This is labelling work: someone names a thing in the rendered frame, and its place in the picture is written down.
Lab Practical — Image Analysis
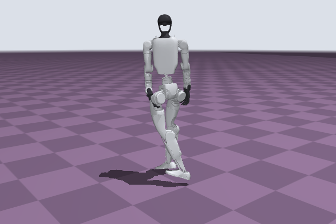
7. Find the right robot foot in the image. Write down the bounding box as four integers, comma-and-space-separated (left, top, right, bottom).
155, 162, 176, 169

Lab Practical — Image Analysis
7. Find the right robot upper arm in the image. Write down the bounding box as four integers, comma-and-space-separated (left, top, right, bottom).
177, 39, 189, 70

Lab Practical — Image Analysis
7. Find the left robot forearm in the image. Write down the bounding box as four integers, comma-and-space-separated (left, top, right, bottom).
144, 65, 152, 94

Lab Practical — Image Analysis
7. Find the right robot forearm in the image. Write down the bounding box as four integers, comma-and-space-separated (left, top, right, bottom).
182, 63, 191, 89

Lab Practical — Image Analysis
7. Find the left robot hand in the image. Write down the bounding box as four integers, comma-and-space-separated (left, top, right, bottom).
146, 88, 160, 108

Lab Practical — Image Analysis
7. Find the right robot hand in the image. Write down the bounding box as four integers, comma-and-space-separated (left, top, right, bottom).
180, 84, 191, 105

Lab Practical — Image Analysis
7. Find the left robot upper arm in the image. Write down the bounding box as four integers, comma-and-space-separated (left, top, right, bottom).
143, 40, 153, 73

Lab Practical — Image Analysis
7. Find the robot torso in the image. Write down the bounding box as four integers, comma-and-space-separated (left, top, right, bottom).
152, 35, 179, 100

